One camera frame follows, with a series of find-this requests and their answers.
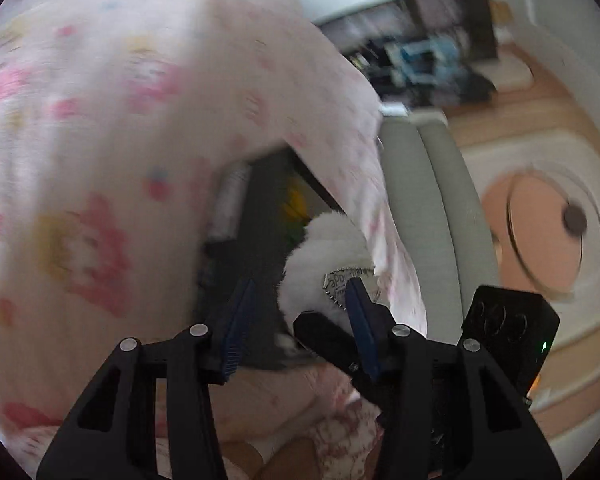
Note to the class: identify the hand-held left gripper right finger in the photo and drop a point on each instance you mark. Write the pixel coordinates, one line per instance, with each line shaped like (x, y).
(364, 332)

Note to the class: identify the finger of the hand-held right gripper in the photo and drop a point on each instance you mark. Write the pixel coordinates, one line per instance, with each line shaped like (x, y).
(325, 336)

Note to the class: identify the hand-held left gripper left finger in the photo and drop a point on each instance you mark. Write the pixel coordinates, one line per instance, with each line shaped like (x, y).
(237, 332)

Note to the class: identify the dark cardboard box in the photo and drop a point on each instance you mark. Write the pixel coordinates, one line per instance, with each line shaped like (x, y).
(262, 260)

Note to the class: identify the white plush toy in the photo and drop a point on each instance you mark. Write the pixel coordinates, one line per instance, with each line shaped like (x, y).
(320, 250)

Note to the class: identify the pink floral cloth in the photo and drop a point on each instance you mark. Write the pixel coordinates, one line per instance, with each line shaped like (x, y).
(340, 435)

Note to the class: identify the yellow toy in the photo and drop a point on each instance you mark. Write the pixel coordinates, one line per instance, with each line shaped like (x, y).
(295, 204)

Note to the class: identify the grey cushion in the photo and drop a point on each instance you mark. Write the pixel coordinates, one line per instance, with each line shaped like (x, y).
(430, 210)

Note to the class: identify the pink printed blanket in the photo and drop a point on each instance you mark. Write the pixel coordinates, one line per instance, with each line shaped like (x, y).
(105, 110)

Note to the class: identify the dark cluttered shelf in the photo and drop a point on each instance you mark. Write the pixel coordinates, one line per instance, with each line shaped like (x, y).
(420, 45)

